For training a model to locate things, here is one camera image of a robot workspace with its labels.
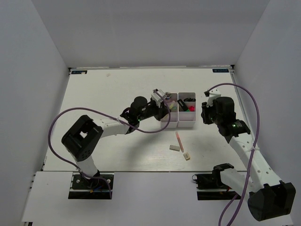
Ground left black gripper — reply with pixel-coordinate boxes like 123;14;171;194
138;100;172;121

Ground black pink highlighter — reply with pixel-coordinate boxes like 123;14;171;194
189;106;195;112

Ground black handled scissors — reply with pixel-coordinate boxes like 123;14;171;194
183;97;196;102

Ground black green highlighter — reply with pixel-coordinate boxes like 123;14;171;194
177;99;190;112

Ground pink pastel pen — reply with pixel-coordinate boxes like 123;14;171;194
175;131;184;153

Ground grey white eraser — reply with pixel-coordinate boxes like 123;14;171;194
169;145;181;151

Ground small beige eraser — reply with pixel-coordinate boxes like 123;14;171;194
183;153;190;160

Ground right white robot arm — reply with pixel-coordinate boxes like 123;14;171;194
201;95;296;221

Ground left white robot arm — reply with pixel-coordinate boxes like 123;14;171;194
62;96;170;188

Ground right white organizer tray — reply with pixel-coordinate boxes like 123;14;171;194
177;92;196;128

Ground left blue table label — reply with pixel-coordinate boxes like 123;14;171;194
71;70;87;74

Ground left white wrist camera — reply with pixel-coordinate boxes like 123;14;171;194
151;89;166;107

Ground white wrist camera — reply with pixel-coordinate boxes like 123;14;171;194
151;89;166;107
204;88;221;106

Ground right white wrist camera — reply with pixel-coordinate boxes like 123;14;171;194
204;88;221;106

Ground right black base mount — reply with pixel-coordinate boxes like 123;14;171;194
191;163;240;201

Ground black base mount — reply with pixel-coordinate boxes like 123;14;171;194
68;173;114;200
191;163;240;201

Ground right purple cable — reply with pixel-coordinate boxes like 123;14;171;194
218;82;261;226

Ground purple cable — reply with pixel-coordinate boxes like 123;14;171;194
48;90;172;200
218;82;261;226

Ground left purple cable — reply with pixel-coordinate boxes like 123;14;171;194
48;90;172;200

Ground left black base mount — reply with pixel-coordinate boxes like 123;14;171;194
68;173;114;200

